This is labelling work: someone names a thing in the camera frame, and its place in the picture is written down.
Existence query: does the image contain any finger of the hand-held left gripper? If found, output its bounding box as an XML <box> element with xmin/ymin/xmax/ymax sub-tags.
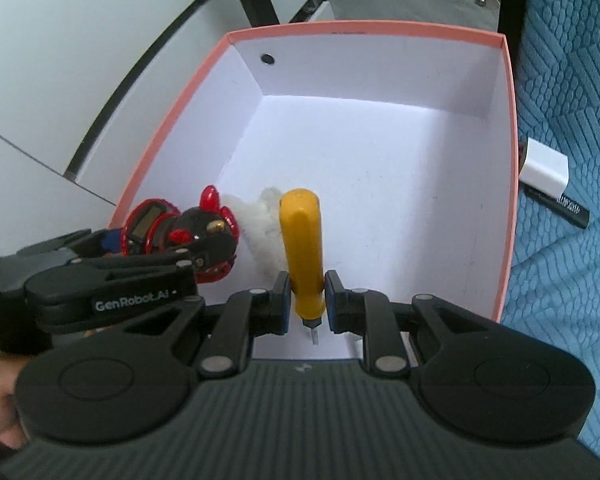
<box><xmin>75</xmin><ymin>247</ymin><xmax>196</xmax><ymax>274</ymax></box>
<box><xmin>17</xmin><ymin>229</ymin><xmax>124</xmax><ymax>262</ymax></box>

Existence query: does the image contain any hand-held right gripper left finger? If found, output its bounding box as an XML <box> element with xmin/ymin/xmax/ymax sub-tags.
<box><xmin>125</xmin><ymin>271</ymin><xmax>293</xmax><ymax>378</ymax></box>

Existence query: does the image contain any person's left hand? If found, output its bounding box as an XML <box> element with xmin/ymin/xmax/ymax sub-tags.
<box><xmin>0</xmin><ymin>362</ymin><xmax>31</xmax><ymax>451</ymax></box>

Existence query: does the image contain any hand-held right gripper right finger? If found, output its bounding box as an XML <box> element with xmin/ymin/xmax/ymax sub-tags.
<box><xmin>324</xmin><ymin>270</ymin><xmax>486</xmax><ymax>378</ymax></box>

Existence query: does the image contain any black pen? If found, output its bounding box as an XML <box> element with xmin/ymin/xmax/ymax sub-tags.
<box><xmin>522</xmin><ymin>186</ymin><xmax>591</xmax><ymax>229</ymax></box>

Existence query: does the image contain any white power adapter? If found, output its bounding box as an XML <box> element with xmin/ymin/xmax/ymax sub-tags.
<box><xmin>519</xmin><ymin>137</ymin><xmax>570</xmax><ymax>196</ymax></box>

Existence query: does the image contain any blue quilted chair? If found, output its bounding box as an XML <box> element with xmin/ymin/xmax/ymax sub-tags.
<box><xmin>497</xmin><ymin>0</ymin><xmax>600</xmax><ymax>461</ymax></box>

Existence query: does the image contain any yellow handled screwdriver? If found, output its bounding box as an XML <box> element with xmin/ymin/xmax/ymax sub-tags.
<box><xmin>278</xmin><ymin>188</ymin><xmax>326</xmax><ymax>346</ymax></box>

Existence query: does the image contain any pink cardboard box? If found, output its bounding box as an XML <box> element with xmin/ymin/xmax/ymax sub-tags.
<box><xmin>107</xmin><ymin>20</ymin><xmax>521</xmax><ymax>361</ymax></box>

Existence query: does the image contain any red and black toy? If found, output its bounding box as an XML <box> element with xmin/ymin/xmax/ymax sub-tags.
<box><xmin>121</xmin><ymin>185</ymin><xmax>242</xmax><ymax>285</ymax></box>

